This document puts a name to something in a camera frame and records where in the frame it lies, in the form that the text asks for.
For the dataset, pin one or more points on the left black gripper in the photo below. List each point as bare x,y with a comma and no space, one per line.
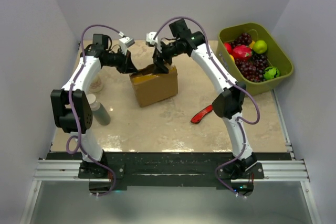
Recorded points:
126,63

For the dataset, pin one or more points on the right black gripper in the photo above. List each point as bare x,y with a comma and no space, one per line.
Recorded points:
158,58

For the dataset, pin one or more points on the brown cardboard express box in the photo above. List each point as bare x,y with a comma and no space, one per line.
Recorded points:
150,87

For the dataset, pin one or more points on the red black utility knife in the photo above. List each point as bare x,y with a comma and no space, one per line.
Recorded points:
196,119

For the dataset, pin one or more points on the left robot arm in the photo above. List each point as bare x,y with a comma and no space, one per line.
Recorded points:
71,110

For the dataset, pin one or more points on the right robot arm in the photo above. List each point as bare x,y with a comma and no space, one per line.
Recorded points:
231,93

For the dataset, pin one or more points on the grey cylindrical bottle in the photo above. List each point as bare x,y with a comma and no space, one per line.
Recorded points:
98,110

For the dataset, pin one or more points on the red apple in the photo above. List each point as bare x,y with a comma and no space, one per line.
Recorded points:
228,47

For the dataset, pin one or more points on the pink dragon fruit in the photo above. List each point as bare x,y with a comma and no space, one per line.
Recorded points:
242,52

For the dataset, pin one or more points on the dark grape bunch top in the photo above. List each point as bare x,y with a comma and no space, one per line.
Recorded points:
243,39

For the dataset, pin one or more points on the purple grape bunch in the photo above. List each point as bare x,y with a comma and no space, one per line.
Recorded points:
253,69

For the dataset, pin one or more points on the green plastic basket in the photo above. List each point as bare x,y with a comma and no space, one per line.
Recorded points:
276,57

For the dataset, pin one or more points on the yellow fruit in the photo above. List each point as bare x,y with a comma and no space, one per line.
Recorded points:
252,44

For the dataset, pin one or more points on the green apple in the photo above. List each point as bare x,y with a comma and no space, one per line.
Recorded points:
260,47

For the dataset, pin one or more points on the green striped melon ball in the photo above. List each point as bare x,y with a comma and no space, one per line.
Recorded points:
271,73

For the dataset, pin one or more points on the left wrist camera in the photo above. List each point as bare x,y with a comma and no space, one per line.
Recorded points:
125,43

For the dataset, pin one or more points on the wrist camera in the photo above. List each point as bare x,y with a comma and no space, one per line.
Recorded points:
152,40
125,43

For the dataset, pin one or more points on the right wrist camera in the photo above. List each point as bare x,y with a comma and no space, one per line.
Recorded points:
152,40

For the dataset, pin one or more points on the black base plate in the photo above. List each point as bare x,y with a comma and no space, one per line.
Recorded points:
109,161

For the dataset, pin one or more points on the aluminium rail frame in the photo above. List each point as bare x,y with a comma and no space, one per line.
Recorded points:
273,171

